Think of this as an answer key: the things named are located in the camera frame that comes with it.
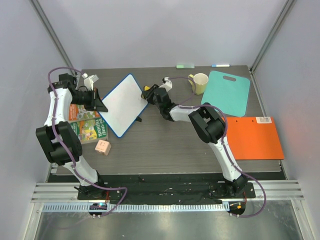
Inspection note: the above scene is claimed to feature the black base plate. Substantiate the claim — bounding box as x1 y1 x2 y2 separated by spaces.
76 173 256 205

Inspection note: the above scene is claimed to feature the white slotted cable duct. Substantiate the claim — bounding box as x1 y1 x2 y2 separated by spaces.
42 201 230 213

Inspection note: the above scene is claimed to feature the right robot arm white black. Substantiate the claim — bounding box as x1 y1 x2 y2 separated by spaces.
141 84 248 198

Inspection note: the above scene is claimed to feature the orange treehouse book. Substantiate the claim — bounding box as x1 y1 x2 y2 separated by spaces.
68 104 100 122

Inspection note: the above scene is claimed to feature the pink cube power adapter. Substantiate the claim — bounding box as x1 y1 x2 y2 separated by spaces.
95 140 111 156

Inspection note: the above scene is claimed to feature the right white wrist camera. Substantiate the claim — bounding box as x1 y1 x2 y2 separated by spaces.
160 77 173 92

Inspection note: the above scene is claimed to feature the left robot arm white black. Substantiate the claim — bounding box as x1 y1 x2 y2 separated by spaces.
35 73 109 200

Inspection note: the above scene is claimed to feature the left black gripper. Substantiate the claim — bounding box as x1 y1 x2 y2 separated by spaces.
71 88 109 112

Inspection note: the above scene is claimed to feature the green eraser block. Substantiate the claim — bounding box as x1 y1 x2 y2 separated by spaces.
176 64 195 69

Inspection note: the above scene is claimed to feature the blue framed whiteboard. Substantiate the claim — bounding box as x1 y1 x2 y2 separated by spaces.
98 73 148 138

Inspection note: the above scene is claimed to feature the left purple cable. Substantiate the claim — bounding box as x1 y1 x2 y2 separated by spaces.
47 66 128 218

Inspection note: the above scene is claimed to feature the green treehouse book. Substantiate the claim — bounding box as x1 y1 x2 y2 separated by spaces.
70 117 108 144

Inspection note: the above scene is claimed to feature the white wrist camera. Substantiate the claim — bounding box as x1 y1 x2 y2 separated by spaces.
81 73 99 91
160 77 173 92

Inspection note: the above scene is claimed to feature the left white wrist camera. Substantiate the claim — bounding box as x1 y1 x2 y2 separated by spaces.
81 73 99 91

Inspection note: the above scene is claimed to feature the pale yellow mug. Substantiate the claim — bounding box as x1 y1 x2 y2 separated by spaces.
188 73 209 95

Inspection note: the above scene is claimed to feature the teal cutting board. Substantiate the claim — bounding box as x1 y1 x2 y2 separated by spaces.
201 70 251 117

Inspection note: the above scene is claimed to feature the orange clipboard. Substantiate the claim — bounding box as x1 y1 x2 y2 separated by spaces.
226 116 285 160

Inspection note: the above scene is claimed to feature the blue white marker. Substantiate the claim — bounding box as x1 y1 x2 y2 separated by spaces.
211 64 231 68

